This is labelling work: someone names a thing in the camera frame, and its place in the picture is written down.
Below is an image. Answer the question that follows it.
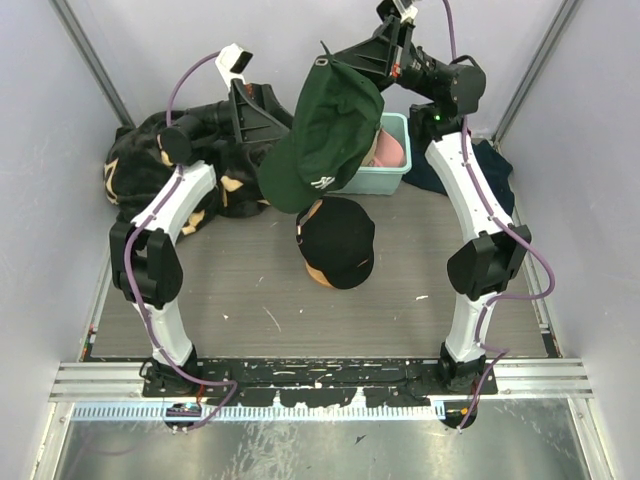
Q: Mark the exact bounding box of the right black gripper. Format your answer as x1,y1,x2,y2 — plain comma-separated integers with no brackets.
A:
326,16,442,102

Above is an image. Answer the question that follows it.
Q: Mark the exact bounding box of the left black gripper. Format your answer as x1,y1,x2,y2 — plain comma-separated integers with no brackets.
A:
186,78,311,145

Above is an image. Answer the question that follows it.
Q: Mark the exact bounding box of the green baseball cap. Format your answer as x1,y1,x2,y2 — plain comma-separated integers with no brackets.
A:
258,49,385,214

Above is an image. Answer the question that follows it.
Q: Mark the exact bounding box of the navy blue sweater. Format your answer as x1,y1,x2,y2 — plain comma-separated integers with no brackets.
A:
402,140,515,215

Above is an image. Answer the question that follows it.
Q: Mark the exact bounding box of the teal plastic bin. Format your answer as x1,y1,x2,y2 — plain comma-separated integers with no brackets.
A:
338,112,412,195

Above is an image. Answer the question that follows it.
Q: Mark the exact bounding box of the black floral fleece blanket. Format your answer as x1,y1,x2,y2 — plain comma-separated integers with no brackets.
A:
103,104,274,237

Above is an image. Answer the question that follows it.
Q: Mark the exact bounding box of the black baseball cap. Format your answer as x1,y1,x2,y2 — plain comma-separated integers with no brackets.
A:
296,196,375,290

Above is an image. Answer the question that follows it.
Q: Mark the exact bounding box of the wooden hat stand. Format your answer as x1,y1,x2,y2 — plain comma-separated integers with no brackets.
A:
305,263,334,288

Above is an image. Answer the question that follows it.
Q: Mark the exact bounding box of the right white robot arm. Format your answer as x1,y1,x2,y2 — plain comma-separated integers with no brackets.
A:
337,1,531,394

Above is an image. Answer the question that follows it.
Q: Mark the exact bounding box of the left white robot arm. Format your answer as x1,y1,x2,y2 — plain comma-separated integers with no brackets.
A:
104,79,292,396

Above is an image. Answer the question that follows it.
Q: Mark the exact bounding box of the pink baseball cap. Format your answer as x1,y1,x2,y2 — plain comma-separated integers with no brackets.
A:
363,129,405,168

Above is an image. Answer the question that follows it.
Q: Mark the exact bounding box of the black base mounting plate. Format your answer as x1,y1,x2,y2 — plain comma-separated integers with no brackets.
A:
138,358,497,408

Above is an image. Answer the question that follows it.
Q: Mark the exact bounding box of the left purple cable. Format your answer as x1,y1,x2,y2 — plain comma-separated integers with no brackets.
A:
123,50,239,432

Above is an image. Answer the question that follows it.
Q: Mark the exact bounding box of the right aluminium corner post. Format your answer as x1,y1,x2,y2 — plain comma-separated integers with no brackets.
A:
491,0,583,144

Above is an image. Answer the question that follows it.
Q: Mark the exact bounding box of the aluminium front rail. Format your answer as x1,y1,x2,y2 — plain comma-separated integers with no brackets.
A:
49,358,593,402

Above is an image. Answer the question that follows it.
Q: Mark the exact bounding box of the white slotted cable duct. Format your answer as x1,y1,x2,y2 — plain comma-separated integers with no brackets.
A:
71,401,445,423

